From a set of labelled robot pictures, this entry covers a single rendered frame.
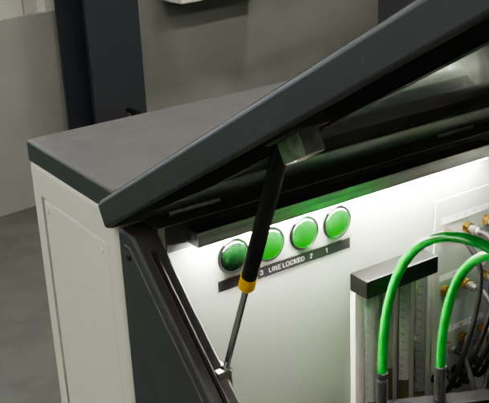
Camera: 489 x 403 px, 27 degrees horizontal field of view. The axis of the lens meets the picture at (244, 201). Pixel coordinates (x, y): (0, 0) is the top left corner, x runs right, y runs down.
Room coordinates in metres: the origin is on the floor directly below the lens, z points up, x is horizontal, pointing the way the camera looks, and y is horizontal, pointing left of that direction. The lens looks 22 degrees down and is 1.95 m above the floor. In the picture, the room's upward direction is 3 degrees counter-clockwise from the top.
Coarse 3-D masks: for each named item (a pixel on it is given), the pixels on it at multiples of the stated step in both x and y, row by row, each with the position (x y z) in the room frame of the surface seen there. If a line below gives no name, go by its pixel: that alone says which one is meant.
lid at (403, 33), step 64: (448, 0) 0.68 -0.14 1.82; (320, 64) 0.79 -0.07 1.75; (384, 64) 0.73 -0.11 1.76; (448, 64) 0.78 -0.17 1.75; (256, 128) 0.87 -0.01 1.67; (320, 128) 0.91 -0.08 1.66; (384, 128) 1.20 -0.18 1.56; (448, 128) 1.43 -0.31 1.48; (128, 192) 1.10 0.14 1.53; (192, 192) 1.10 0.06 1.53
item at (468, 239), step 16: (432, 240) 1.19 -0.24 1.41; (448, 240) 1.16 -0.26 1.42; (464, 240) 1.14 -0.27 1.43; (480, 240) 1.12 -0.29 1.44; (400, 272) 1.24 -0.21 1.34; (384, 304) 1.26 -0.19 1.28; (384, 320) 1.26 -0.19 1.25; (384, 336) 1.27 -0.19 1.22; (384, 352) 1.27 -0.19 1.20; (384, 368) 1.27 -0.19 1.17
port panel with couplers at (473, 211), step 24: (480, 192) 1.49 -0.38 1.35; (456, 216) 1.46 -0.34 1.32; (480, 216) 1.49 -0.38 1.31; (456, 264) 1.46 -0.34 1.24; (432, 288) 1.44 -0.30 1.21; (432, 312) 1.44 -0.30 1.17; (456, 312) 1.47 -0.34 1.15; (480, 312) 1.50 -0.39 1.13; (432, 336) 1.44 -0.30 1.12; (456, 336) 1.47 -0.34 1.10; (432, 360) 1.44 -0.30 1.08; (456, 360) 1.47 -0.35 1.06
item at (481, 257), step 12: (480, 252) 1.23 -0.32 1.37; (468, 264) 1.24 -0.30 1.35; (456, 276) 1.26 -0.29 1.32; (456, 288) 1.26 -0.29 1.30; (444, 300) 1.28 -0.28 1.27; (444, 312) 1.27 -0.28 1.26; (444, 324) 1.28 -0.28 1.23; (444, 336) 1.28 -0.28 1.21; (444, 348) 1.28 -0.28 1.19; (444, 360) 1.28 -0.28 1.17; (444, 372) 1.28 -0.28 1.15; (444, 384) 1.28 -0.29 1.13; (444, 396) 1.28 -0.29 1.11
